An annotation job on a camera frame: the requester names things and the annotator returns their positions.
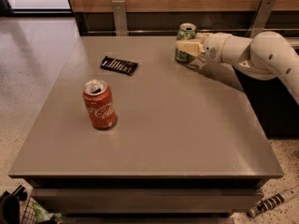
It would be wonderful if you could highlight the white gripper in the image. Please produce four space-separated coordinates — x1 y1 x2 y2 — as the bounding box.
176 33 232 63

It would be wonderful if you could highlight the green soda can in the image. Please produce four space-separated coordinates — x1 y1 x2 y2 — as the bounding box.
175 22 196 63

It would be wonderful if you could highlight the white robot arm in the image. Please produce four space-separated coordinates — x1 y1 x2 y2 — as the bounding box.
176 32 299 104

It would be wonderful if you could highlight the red Coca-Cola can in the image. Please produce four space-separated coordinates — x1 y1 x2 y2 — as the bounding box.
82 79 117 130

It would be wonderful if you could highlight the black snack bar wrapper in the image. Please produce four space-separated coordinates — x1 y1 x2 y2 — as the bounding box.
101 56 138 76

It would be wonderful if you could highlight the grey table drawer front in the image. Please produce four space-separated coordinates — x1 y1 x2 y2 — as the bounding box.
32 189 263 215

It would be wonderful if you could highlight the black white striped floor object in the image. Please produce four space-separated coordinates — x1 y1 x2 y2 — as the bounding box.
247 188 298 218

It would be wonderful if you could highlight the green bag in basket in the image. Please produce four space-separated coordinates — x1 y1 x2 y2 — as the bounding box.
32 202 63 224

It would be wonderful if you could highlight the black object bottom left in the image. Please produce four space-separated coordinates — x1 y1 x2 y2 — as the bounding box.
0 185 28 224

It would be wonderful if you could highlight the right metal bracket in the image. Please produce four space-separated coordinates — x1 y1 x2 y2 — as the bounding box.
248 0 277 38

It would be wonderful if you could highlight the metal bracket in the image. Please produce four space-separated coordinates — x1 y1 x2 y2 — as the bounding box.
248 0 277 38
112 0 128 36

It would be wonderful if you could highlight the left metal bracket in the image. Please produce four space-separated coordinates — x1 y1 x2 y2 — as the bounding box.
112 0 128 36

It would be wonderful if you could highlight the wire basket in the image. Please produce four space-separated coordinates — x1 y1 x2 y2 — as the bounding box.
20 198 36 224

